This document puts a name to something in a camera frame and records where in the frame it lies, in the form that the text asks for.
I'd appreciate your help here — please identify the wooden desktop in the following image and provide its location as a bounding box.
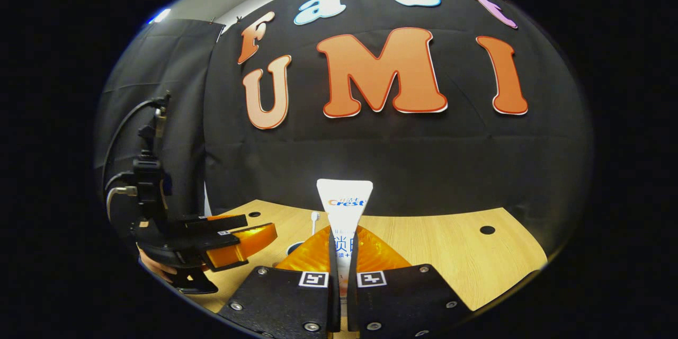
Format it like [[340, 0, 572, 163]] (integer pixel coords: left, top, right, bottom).
[[185, 200, 549, 337]]

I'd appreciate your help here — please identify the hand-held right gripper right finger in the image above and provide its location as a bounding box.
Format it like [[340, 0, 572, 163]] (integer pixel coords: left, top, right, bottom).
[[347, 225, 472, 337]]

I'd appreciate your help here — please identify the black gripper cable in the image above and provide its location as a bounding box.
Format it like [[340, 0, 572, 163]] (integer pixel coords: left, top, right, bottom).
[[102, 96, 159, 207]]

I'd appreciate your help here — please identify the white toothpaste tube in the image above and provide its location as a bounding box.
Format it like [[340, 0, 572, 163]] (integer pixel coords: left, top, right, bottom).
[[316, 179, 374, 318]]

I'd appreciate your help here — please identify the black backdrop cloth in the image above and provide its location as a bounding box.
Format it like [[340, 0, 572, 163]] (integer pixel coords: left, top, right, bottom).
[[95, 0, 594, 276]]

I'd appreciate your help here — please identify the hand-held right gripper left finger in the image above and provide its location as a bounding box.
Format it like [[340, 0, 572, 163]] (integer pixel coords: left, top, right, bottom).
[[218, 225, 340, 337]]

